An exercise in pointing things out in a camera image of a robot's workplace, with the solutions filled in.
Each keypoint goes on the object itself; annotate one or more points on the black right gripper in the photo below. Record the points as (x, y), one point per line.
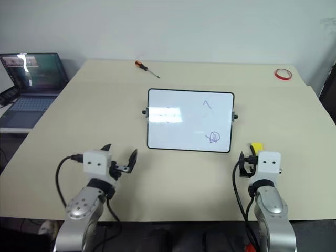
(249, 166)

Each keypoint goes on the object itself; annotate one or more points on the open grey laptop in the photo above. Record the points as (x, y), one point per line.
(39, 76)

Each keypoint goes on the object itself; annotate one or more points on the white-screen tablet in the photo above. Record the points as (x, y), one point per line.
(5, 78)

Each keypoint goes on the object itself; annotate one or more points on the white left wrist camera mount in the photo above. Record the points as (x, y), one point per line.
(95, 162)

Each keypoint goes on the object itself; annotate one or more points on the black device beside laptop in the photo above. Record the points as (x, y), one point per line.
(9, 95)

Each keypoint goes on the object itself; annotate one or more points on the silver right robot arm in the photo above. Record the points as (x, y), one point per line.
(273, 210)

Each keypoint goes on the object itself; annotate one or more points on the white sneaker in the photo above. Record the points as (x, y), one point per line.
(48, 227)

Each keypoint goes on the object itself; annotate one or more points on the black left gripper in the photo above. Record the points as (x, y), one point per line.
(121, 169)

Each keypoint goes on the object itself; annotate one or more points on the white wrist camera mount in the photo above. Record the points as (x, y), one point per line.
(95, 162)
(269, 165)

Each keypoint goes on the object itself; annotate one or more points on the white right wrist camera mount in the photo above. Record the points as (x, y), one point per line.
(269, 165)

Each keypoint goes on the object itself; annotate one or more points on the yellow block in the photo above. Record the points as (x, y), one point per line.
(258, 147)

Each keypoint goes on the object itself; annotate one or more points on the black chair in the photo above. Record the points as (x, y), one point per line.
(328, 86)

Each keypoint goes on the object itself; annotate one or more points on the small red object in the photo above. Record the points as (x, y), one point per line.
(249, 248)

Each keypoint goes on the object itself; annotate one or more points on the red tape roll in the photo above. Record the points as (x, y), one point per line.
(278, 74)

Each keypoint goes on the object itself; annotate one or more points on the black-framed small whiteboard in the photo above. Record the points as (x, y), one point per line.
(189, 120)

